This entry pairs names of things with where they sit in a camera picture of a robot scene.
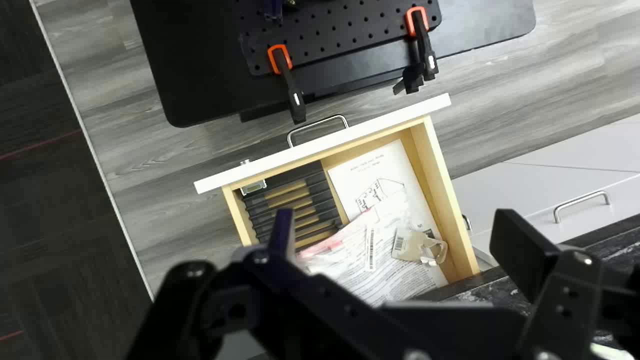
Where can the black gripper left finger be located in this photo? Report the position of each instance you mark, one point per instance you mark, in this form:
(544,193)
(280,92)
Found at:
(280,232)

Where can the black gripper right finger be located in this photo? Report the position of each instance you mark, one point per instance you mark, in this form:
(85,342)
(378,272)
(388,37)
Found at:
(526,247)

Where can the white-fronted wooden drawer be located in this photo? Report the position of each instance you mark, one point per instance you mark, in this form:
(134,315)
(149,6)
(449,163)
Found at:
(321,143)

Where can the white drawer latch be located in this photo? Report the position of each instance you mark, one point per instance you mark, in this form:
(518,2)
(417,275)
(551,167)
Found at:
(252,186)

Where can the black slotted knife organizer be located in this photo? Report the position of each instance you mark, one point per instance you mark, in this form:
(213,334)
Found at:
(321,180)

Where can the clear bag with papers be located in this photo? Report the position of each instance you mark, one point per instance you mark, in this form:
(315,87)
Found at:
(361,260)

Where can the small bag of metal hardware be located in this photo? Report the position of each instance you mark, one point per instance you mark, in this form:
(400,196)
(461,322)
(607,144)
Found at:
(417,247)

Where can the orange black bar clamp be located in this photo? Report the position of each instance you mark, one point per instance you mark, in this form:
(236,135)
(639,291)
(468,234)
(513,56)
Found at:
(423,53)
(293,92)

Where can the black pegboard plate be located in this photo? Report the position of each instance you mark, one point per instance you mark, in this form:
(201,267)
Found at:
(332,32)

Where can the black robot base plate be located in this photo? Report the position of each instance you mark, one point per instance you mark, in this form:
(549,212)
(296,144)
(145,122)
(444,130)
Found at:
(192,61)

